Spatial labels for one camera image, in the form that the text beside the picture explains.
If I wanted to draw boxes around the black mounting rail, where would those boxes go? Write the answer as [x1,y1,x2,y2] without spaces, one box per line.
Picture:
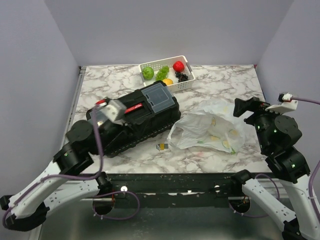
[82,171,283,210]

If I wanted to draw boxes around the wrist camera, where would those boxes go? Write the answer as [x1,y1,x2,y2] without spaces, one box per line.
[96,99,127,125]
[265,92,298,115]

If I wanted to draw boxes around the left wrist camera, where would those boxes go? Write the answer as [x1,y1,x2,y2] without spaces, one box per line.
[96,99,127,125]

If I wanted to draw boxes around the green fake grape bunch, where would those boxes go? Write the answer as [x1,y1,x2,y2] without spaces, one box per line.
[155,65,170,81]

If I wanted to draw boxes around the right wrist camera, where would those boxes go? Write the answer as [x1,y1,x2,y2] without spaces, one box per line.
[265,92,298,115]

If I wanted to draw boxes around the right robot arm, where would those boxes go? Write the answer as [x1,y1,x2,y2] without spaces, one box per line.
[230,93,320,240]

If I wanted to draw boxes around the red fake apple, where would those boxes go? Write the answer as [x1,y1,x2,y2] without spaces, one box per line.
[172,61,185,73]

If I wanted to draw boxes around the yellow fake lemon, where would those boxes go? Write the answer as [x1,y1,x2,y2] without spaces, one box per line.
[162,78,174,86]

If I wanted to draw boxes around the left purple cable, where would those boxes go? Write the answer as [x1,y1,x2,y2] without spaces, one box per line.
[1,104,141,229]

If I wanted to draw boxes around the green fake guava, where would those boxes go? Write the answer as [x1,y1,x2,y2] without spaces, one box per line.
[142,66,155,81]

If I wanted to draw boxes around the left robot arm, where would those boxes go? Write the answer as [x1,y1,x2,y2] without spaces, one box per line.
[0,120,137,232]

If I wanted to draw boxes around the black plastic toolbox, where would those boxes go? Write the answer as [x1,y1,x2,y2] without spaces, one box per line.
[102,81,181,158]

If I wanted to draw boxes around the small yellow grey connector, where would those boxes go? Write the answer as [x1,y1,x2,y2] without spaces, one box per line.
[156,143,169,151]

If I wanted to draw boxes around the white lemon print plastic bag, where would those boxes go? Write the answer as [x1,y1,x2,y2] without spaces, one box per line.
[167,98,246,154]

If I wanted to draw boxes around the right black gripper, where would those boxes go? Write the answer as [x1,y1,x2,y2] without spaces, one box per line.
[233,94,287,151]

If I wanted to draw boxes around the white perforated plastic basket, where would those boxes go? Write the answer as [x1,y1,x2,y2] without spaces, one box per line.
[138,55,196,92]

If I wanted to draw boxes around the dark purple fake grapes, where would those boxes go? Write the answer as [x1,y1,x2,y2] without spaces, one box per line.
[175,71,189,83]

